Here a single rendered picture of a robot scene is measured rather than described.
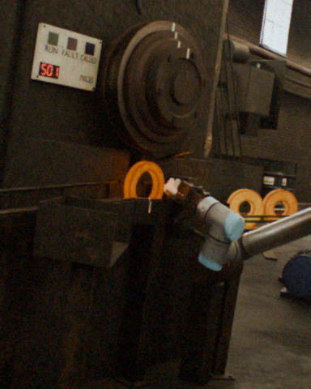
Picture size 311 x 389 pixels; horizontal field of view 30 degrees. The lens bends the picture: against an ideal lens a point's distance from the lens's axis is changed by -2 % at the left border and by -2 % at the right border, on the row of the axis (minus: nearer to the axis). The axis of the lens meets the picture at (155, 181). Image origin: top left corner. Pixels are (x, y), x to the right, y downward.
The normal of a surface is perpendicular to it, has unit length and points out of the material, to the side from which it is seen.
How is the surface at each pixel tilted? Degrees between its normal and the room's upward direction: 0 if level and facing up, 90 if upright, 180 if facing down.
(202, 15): 90
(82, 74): 90
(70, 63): 90
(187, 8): 90
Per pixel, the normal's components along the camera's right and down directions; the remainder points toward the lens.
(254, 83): 0.65, 0.16
